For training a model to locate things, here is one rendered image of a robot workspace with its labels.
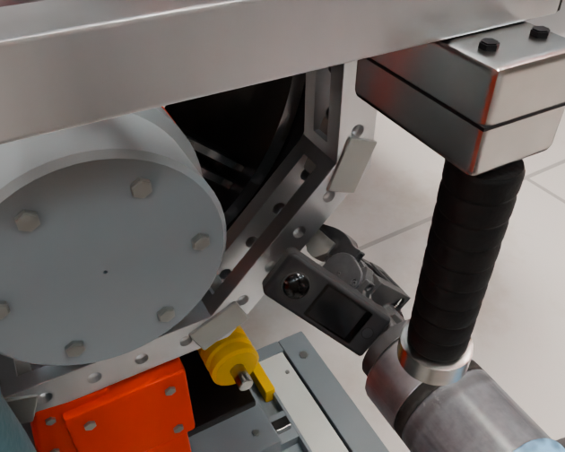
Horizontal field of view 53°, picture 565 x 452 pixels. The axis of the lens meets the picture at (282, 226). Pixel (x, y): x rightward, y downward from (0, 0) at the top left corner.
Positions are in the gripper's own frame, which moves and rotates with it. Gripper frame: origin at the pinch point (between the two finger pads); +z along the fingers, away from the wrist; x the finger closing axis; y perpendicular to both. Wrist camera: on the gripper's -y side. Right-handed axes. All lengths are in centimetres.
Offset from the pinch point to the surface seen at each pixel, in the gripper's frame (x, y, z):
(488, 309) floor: 1, 91, 15
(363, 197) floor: 1, 91, 68
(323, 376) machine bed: -28, 51, 13
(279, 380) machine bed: -34, 45, 17
